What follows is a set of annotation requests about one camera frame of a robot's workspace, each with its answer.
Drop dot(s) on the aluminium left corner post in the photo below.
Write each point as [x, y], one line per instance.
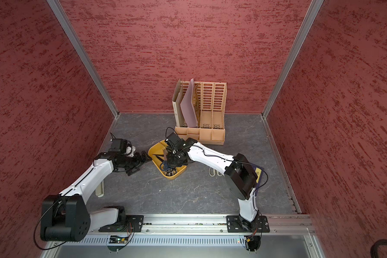
[66, 25]

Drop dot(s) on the yellow plastic storage tray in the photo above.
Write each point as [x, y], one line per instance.
[156, 153]

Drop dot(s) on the lilac folder in organizer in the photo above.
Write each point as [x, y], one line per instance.
[187, 107]

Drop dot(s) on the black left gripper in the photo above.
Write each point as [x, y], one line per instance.
[138, 162]

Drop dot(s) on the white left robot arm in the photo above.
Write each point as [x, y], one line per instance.
[65, 217]

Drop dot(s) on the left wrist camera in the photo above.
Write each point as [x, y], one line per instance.
[122, 146]

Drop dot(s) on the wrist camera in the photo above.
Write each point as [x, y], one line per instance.
[174, 141]
[122, 146]

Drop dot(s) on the beige plastic file organizer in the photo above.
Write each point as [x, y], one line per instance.
[209, 99]

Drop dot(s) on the dark blue book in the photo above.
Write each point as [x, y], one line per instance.
[260, 175]

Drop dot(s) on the aluminium right corner post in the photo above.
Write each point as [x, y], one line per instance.
[299, 40]

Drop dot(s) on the aluminium corner post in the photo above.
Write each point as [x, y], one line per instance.
[299, 40]
[66, 25]

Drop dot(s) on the cream handled kitchen scissors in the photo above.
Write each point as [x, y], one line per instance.
[214, 172]

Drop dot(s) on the black handled scissors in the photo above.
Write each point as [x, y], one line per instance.
[164, 166]

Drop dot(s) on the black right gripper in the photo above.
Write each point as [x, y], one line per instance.
[171, 163]

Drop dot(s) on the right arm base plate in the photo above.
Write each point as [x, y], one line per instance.
[248, 224]

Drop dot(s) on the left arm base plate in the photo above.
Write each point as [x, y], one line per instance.
[131, 224]

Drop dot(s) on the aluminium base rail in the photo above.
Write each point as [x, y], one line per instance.
[198, 236]

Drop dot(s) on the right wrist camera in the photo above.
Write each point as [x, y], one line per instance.
[174, 141]

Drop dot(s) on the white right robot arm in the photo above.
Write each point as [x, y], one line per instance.
[239, 173]

